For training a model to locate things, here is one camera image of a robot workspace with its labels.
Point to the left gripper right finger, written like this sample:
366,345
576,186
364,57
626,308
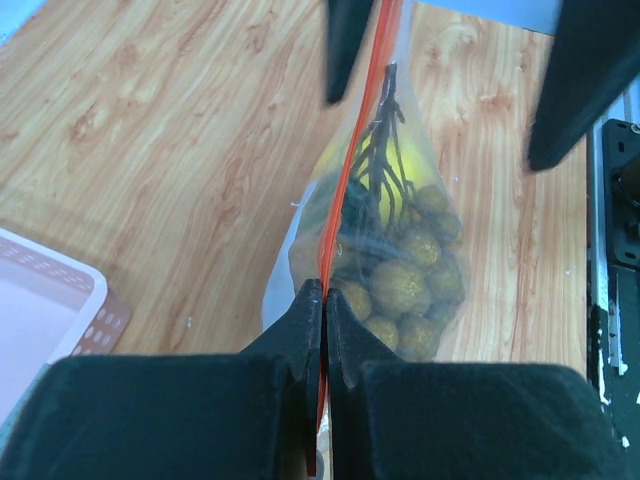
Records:
450,415

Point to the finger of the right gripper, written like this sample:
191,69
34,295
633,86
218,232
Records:
346,24
594,57

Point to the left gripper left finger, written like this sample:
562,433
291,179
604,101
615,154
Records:
249,415

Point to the yellow fake lemon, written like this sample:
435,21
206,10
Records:
406,170

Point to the brown longan fruit bunch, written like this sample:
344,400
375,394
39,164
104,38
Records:
403,281

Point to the clear zip bag orange seal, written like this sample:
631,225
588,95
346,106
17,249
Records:
311,249

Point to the pink plastic basket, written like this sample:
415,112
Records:
53,306

